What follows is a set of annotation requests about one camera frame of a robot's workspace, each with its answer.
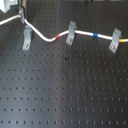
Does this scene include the grey clip at top left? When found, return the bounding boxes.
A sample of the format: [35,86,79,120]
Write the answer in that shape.
[19,8,25,24]

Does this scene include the white object top left corner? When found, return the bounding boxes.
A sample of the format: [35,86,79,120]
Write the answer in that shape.
[0,0,18,14]

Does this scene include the grey middle cable clip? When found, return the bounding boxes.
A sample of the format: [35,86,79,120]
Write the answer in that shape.
[66,21,77,45]

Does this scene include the grey cable clip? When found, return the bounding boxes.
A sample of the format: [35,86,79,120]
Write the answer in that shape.
[66,21,77,45]
[109,28,121,53]
[22,25,32,50]

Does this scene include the grey left cable clip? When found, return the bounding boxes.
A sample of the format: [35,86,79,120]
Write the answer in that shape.
[22,25,32,50]

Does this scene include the grey right cable clip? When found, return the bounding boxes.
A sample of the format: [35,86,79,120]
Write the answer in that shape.
[109,28,121,53]

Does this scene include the white cable with coloured bands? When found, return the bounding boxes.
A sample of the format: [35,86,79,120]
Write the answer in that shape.
[0,14,128,43]

